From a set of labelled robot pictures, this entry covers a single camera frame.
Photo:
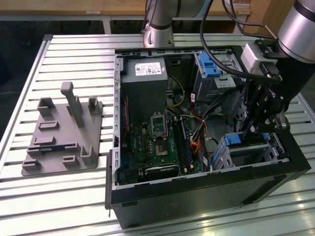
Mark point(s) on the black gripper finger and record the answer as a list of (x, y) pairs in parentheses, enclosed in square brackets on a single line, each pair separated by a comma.
[(269, 124), (256, 103)]

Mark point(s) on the hard disk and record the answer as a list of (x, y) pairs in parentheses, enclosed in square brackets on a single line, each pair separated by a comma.
[(233, 139)]

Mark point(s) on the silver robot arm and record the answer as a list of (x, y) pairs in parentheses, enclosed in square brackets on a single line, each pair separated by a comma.
[(297, 29)]

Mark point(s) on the metal disk bay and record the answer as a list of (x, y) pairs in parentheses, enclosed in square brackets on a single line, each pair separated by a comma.
[(248, 155)]

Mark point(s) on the black RAM slot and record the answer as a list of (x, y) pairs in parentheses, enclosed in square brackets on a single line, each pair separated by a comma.
[(178, 145), (187, 145), (181, 145), (184, 145)]

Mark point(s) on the metal optical drive cage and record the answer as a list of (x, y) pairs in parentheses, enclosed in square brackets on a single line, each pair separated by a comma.
[(209, 86)]

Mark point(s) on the blue drive latch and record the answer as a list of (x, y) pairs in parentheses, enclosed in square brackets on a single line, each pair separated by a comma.
[(209, 65)]

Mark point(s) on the wooden cabinet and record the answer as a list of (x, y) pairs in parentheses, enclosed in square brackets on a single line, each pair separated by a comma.
[(261, 12)]

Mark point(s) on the socket locking lever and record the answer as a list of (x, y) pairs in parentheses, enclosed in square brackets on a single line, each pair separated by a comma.
[(167, 127)]

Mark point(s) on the CPU socket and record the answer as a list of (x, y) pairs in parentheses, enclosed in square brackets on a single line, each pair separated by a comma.
[(161, 148)]

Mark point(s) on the black PC case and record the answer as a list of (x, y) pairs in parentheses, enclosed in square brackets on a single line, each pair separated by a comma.
[(197, 204)]

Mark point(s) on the gray power supply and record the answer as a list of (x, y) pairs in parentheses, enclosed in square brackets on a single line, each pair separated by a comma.
[(145, 93)]

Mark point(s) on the black graphics card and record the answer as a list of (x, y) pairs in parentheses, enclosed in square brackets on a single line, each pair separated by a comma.
[(161, 171)]

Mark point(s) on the green motherboard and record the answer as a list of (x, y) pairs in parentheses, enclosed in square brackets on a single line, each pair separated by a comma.
[(137, 152)]

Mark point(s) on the gray parts rack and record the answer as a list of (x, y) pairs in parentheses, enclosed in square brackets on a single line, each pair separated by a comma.
[(64, 137)]

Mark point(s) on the gray table corner cap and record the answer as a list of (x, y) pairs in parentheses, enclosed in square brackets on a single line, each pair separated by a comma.
[(47, 37)]

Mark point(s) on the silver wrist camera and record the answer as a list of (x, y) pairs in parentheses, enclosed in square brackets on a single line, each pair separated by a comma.
[(253, 57)]

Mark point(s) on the wooden desk with white frame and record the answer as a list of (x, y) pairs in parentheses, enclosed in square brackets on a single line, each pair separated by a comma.
[(73, 12)]

